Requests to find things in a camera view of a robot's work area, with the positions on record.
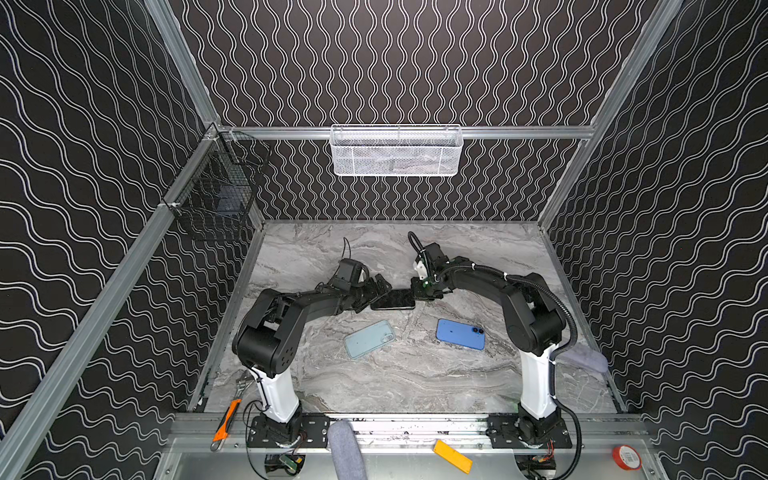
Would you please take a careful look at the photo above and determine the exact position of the black phone case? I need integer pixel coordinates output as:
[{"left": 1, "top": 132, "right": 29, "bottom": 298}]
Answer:
[{"left": 370, "top": 288, "right": 417, "bottom": 312}]

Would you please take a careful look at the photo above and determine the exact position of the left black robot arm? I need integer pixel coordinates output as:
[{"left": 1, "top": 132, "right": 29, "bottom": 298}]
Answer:
[{"left": 232, "top": 259, "right": 392, "bottom": 424}]

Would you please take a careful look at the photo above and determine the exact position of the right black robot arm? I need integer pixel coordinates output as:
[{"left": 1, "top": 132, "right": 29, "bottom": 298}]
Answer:
[{"left": 408, "top": 233, "right": 578, "bottom": 421}]

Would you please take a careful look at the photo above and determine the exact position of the light green phone case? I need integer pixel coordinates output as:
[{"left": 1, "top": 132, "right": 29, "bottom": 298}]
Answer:
[{"left": 344, "top": 320, "right": 395, "bottom": 359}]

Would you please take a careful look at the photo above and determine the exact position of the blue phone case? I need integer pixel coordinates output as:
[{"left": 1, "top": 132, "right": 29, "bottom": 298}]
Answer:
[{"left": 436, "top": 319, "right": 486, "bottom": 350}]

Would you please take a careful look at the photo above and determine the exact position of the grey cloth roll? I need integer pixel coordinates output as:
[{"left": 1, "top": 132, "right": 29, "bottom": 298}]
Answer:
[{"left": 328, "top": 420, "right": 368, "bottom": 480}]

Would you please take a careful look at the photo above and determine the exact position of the purple grey cloth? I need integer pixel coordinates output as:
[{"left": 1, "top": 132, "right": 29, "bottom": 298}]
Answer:
[{"left": 558, "top": 344, "right": 609, "bottom": 375}]

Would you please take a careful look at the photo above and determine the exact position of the yellow block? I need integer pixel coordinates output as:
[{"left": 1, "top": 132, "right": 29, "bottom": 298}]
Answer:
[{"left": 433, "top": 440, "right": 473, "bottom": 474}]

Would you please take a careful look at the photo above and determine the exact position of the red tape roll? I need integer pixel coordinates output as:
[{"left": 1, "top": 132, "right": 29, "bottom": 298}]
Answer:
[{"left": 612, "top": 444, "right": 642, "bottom": 471}]

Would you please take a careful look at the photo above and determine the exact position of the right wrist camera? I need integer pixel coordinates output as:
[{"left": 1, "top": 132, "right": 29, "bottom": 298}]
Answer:
[{"left": 413, "top": 252, "right": 429, "bottom": 280}]

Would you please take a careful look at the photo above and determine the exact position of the orange handled wrench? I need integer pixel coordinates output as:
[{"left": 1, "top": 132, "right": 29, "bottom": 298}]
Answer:
[{"left": 210, "top": 370, "right": 255, "bottom": 452}]

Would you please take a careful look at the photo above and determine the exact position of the white wire basket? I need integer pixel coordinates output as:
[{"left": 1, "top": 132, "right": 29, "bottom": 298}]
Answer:
[{"left": 329, "top": 124, "right": 464, "bottom": 177}]

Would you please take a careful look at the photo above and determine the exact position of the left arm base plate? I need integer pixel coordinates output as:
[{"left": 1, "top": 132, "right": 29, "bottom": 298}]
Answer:
[{"left": 246, "top": 411, "right": 331, "bottom": 449}]

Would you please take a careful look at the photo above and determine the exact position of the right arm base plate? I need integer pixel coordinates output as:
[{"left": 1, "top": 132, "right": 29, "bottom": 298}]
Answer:
[{"left": 485, "top": 411, "right": 573, "bottom": 449}]

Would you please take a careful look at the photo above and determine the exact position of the black wire basket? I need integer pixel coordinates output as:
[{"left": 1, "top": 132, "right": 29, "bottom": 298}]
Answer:
[{"left": 170, "top": 129, "right": 274, "bottom": 243}]

